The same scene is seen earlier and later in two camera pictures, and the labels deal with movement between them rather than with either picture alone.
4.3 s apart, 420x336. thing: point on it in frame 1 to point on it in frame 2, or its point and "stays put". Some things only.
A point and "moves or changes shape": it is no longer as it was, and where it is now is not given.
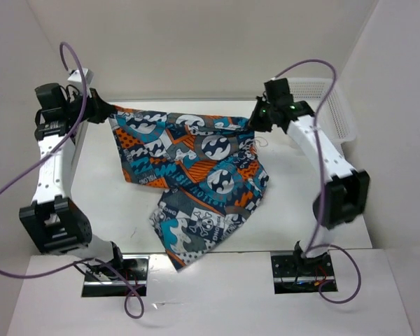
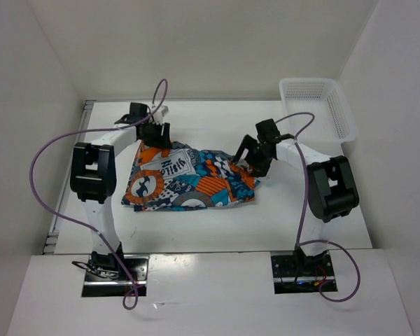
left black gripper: [101, 109] to [164, 141]
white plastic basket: [336, 117] stays put
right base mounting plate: [294, 274] stays put
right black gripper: [254, 122] to [261, 169]
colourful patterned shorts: [208, 171] moves or changes shape
